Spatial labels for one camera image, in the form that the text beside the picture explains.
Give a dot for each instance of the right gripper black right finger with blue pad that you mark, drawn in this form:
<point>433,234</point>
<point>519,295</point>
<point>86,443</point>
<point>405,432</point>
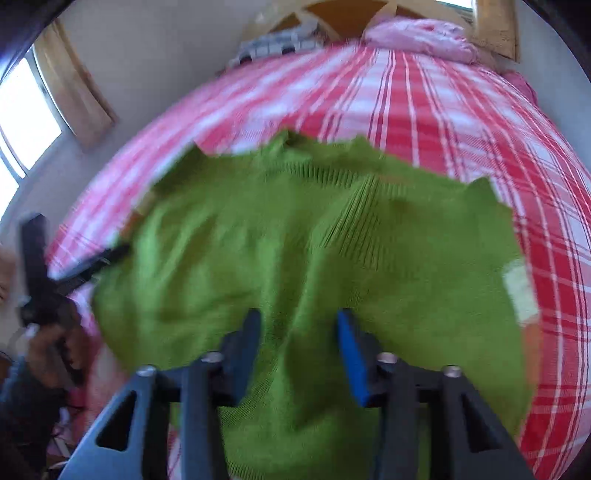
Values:
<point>432,422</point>

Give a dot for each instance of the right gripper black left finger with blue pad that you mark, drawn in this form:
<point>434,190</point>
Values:
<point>129,439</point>

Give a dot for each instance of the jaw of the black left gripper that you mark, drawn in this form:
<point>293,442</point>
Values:
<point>88,268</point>

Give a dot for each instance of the green striped knit sweater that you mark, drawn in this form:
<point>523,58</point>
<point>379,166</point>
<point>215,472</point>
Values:
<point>300,230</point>

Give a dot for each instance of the dark sleeved left forearm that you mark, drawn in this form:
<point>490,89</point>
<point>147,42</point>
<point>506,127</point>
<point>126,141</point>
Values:
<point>29,412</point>

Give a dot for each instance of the person's left hand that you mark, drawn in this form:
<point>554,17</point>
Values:
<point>53,352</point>

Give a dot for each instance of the yellow curtain left window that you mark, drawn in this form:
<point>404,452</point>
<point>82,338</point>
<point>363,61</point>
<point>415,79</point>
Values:
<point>71,87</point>

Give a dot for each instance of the red white plaid bedspread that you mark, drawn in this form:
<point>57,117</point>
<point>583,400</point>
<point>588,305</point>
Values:
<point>457,121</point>

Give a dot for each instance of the grey patterned pillow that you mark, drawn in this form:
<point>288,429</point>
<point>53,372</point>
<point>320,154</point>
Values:
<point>305,37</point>

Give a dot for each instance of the pink crumpled pillow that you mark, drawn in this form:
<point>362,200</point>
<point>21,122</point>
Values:
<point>431,37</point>

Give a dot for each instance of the cream wooden headboard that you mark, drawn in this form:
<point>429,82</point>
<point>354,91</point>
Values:
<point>338,19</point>

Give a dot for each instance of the yellow curtain behind headboard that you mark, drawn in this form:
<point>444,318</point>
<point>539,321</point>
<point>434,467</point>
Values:
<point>496,28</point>

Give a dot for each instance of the pink cloth by wall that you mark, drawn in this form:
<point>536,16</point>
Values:
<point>521,84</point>

